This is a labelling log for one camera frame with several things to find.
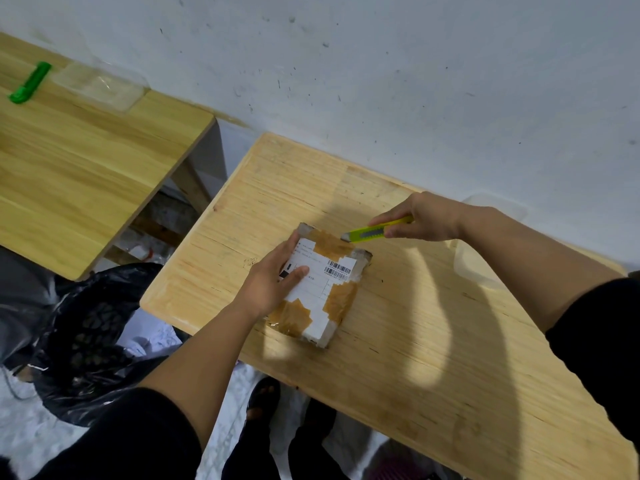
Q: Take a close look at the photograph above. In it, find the person's right hand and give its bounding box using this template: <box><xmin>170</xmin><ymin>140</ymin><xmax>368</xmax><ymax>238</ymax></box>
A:
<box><xmin>369</xmin><ymin>191</ymin><xmax>469</xmax><ymax>243</ymax></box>

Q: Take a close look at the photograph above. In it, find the person's left hand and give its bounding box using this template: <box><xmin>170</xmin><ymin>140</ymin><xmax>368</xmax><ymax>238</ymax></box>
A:
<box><xmin>232</xmin><ymin>230</ymin><xmax>311</xmax><ymax>321</ymax></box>

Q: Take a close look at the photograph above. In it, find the brown taped cardboard box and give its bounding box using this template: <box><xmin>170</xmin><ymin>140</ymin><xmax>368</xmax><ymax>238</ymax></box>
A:
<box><xmin>265</xmin><ymin>223</ymin><xmax>373</xmax><ymax>349</ymax></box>

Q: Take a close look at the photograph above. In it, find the yellow-green utility knife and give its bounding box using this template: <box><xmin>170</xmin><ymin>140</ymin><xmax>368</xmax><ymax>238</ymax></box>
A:
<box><xmin>341</xmin><ymin>215</ymin><xmax>415</xmax><ymax>244</ymax></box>

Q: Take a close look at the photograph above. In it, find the person's right forearm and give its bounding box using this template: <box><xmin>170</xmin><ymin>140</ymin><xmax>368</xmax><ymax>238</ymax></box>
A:
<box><xmin>457</xmin><ymin>204</ymin><xmax>626</xmax><ymax>333</ymax></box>

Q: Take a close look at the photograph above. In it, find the person's left forearm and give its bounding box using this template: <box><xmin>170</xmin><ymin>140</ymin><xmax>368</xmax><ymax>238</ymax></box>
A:
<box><xmin>139</xmin><ymin>302</ymin><xmax>266</xmax><ymax>448</ymax></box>

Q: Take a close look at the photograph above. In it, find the person's left black sandal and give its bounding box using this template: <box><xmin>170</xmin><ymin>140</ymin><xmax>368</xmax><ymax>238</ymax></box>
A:
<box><xmin>245</xmin><ymin>377</ymin><xmax>281</xmax><ymax>425</ymax></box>

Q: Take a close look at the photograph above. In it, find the person's black sandal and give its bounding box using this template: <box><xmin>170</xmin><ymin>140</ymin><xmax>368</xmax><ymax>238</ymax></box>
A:
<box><xmin>299</xmin><ymin>399</ymin><xmax>337</xmax><ymax>438</ymax></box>
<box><xmin>245</xmin><ymin>377</ymin><xmax>281</xmax><ymax>425</ymax></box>

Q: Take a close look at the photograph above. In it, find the person's right black sandal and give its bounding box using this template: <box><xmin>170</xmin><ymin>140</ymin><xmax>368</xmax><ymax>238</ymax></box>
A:
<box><xmin>299</xmin><ymin>399</ymin><xmax>337</xmax><ymax>438</ymax></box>

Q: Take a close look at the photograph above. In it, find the person's left leg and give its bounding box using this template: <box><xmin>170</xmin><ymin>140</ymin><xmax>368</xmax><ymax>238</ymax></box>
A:
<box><xmin>221</xmin><ymin>419</ymin><xmax>281</xmax><ymax>480</ymax></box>

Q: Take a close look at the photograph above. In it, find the person's leg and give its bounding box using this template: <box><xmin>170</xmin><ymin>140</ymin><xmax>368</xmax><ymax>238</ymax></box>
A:
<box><xmin>287</xmin><ymin>427</ymin><xmax>351</xmax><ymax>480</ymax></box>
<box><xmin>221</xmin><ymin>419</ymin><xmax>281</xmax><ymax>480</ymax></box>

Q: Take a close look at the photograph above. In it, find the person's right leg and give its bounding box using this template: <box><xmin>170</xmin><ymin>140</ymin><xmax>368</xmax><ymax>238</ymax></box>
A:
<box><xmin>287</xmin><ymin>427</ymin><xmax>351</xmax><ymax>480</ymax></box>

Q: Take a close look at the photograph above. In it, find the person's black left sleeve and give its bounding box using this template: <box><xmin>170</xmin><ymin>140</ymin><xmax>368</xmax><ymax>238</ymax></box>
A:
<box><xmin>29</xmin><ymin>387</ymin><xmax>203</xmax><ymax>480</ymax></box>

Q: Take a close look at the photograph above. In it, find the person's black sleeve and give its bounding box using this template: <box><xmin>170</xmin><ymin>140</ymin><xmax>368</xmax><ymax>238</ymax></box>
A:
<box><xmin>545</xmin><ymin>277</ymin><xmax>640</xmax><ymax>445</ymax></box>
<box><xmin>29</xmin><ymin>387</ymin><xmax>203</xmax><ymax>480</ymax></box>

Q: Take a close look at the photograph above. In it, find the person's black right sleeve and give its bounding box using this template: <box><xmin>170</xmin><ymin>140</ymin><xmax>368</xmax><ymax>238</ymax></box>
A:
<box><xmin>545</xmin><ymin>277</ymin><xmax>640</xmax><ymax>445</ymax></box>

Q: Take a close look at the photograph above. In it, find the clear plastic container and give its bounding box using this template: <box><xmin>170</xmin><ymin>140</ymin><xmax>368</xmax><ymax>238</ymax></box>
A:
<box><xmin>452</xmin><ymin>193</ymin><xmax>531</xmax><ymax>291</ymax></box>

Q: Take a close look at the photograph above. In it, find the white plastic bag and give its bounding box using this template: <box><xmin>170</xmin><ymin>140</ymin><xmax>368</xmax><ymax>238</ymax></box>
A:
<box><xmin>117</xmin><ymin>308</ymin><xmax>183</xmax><ymax>358</ymax></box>

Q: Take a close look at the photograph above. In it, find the light wooden side table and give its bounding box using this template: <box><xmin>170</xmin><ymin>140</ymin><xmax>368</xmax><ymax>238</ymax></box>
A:
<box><xmin>0</xmin><ymin>32</ymin><xmax>219</xmax><ymax>281</ymax></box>

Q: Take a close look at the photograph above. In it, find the grey plastic bag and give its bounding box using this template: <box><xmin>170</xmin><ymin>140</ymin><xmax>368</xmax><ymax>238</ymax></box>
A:
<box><xmin>0</xmin><ymin>247</ymin><xmax>61</xmax><ymax>365</ymax></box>

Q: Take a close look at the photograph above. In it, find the shallow clear plastic tray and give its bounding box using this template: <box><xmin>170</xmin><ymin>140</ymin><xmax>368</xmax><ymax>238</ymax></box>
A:
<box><xmin>49</xmin><ymin>59</ymin><xmax>149</xmax><ymax>115</ymax></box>

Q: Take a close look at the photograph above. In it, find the green utility knife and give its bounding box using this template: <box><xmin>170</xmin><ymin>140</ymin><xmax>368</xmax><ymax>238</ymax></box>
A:
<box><xmin>8</xmin><ymin>61</ymin><xmax>53</xmax><ymax>105</ymax></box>

